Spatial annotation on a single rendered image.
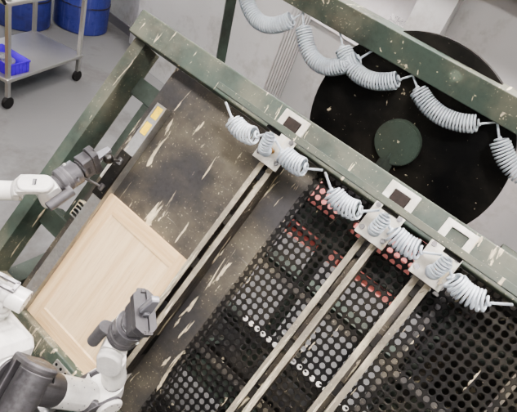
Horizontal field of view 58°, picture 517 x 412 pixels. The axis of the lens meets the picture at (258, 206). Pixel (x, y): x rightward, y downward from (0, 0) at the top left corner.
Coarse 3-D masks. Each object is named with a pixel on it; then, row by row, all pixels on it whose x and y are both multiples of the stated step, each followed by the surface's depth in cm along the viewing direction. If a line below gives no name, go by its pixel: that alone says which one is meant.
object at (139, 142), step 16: (128, 144) 175; (144, 144) 175; (112, 192) 178; (96, 208) 177; (80, 224) 177; (64, 240) 178; (48, 256) 179; (64, 256) 179; (48, 272) 178; (32, 288) 179
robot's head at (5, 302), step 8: (0, 280) 124; (0, 288) 123; (24, 288) 126; (0, 296) 123; (8, 296) 123; (16, 296) 123; (24, 296) 124; (0, 304) 124; (8, 304) 123; (16, 304) 123; (24, 304) 125; (0, 312) 125; (8, 312) 127; (16, 312) 124
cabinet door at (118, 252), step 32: (96, 224) 177; (128, 224) 173; (96, 256) 175; (128, 256) 171; (160, 256) 167; (64, 288) 178; (96, 288) 173; (128, 288) 169; (160, 288) 165; (64, 320) 176; (96, 320) 171; (96, 352) 169
